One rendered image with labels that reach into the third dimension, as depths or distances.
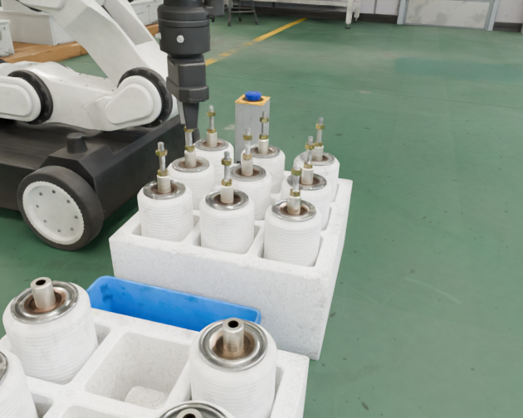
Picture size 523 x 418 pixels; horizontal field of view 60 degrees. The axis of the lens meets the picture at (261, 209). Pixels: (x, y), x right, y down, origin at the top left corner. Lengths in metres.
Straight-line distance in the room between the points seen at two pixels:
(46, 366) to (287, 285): 0.37
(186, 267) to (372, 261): 0.49
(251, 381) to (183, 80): 0.53
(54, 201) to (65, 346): 0.58
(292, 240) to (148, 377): 0.30
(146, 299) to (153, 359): 0.19
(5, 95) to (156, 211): 0.67
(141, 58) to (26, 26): 2.40
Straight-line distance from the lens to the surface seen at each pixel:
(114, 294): 0.87
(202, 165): 0.92
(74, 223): 1.12
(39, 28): 3.44
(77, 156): 1.12
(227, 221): 0.76
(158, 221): 0.81
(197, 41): 0.82
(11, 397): 0.54
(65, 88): 1.29
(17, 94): 1.33
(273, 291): 0.77
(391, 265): 1.11
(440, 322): 0.99
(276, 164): 0.97
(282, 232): 0.74
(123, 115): 1.15
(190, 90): 0.82
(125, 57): 1.16
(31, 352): 0.61
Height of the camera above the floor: 0.62
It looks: 29 degrees down
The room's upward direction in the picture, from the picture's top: 2 degrees clockwise
